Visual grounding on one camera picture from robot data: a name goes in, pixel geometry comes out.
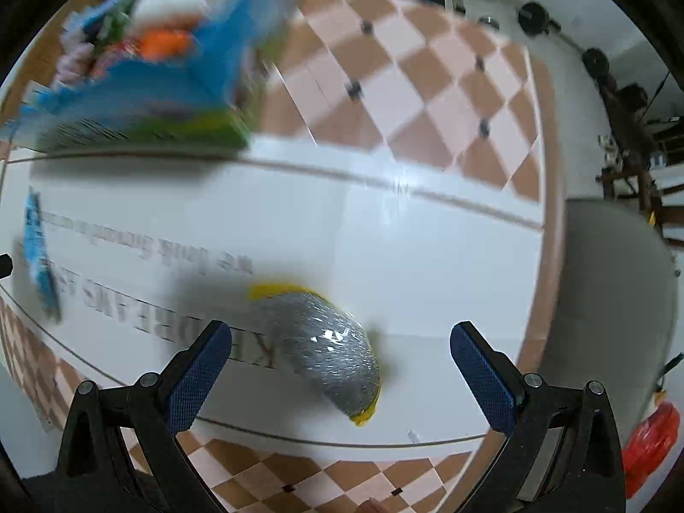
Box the purple cloth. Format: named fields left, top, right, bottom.
left=51, top=42, right=95, bottom=90

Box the barbell with black plates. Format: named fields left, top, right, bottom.
left=516, top=1, right=610, bottom=79

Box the checkered tablecloth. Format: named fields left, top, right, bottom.
left=1, top=0, right=563, bottom=512

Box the green blue milk carton box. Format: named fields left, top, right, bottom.
left=1, top=0, right=298, bottom=154

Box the blue milk powder sachet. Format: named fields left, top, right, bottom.
left=23, top=188, right=62, bottom=323

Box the orange snack bag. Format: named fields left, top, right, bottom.
left=138, top=29, right=195, bottom=62

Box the red object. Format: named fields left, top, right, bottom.
left=622, top=401, right=681, bottom=499

